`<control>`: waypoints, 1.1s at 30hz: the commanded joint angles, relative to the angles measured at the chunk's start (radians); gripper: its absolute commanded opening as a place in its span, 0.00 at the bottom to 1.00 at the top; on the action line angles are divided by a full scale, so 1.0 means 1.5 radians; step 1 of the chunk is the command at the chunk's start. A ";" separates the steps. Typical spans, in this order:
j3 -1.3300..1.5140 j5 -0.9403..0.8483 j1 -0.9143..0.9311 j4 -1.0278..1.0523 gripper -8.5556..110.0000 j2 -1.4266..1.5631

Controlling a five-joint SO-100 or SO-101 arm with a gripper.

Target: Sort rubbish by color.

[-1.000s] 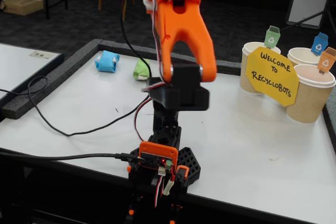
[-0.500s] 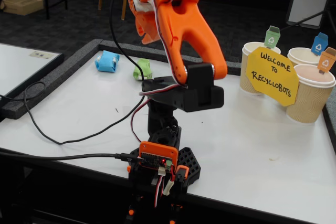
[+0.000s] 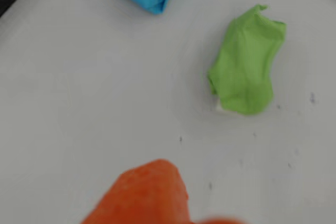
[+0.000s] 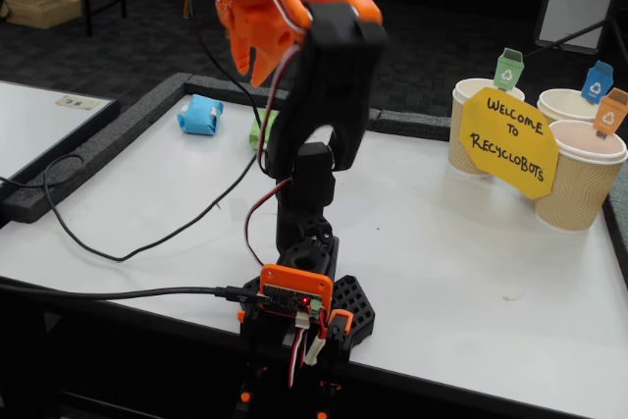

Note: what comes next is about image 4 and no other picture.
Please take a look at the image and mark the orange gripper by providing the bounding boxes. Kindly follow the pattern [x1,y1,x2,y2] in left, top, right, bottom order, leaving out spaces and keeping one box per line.
[215,0,308,87]

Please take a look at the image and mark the green paper rubbish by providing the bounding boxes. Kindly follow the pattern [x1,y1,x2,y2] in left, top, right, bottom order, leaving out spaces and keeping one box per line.
[248,107,281,152]

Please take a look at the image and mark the blue paper rubbish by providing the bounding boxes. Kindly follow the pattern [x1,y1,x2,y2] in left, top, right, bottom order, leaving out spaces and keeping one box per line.
[176,93,225,137]

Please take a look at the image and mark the black foam border strip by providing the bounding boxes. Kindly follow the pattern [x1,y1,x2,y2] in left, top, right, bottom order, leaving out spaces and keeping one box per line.
[2,72,193,225]
[602,187,628,288]
[183,74,383,131]
[377,108,453,143]

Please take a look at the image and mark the small paper label sticker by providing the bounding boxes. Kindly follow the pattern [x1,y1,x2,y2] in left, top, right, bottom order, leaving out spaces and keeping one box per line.
[54,94,103,112]

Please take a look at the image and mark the cardboard box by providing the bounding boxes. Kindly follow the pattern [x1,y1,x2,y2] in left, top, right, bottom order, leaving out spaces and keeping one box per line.
[0,0,83,30]

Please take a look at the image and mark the paper cup with green tag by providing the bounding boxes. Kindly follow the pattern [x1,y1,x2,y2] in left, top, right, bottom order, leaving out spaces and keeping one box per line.
[447,78,526,180]

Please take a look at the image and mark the orange controller board case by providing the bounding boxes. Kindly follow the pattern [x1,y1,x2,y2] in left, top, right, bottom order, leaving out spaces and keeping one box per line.
[258,264,336,330]

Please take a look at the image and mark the green recycling bin tag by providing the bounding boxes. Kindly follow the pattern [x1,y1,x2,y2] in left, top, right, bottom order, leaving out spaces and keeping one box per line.
[493,47,525,92]

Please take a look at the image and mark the yellow handwritten welcome sign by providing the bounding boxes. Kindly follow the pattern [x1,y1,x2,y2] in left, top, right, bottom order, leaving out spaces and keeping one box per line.
[458,85,560,201]

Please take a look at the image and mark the paper cup with blue tag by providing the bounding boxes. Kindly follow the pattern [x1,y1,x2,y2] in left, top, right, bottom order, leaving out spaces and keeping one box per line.
[537,88,614,126]

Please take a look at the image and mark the blue recycling bin tag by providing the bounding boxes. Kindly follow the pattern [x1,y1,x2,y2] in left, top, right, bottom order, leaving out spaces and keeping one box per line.
[581,59,616,103]

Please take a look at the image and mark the paper cup with orange tag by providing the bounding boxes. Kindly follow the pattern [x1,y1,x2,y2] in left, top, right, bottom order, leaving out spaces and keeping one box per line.
[533,119,628,233]

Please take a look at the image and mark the orange recycling bin tag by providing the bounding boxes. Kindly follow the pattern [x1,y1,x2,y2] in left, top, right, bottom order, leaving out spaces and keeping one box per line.
[592,87,628,141]

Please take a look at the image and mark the whiteboard with black frame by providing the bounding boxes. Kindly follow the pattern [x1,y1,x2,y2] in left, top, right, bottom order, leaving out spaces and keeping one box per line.
[0,79,122,189]

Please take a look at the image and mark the black USB cable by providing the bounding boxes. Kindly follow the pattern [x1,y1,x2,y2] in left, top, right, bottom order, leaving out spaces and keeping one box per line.
[0,275,270,304]

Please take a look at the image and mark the thin black camera cable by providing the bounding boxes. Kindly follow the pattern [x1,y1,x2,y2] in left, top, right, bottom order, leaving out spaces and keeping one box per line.
[0,0,269,263]

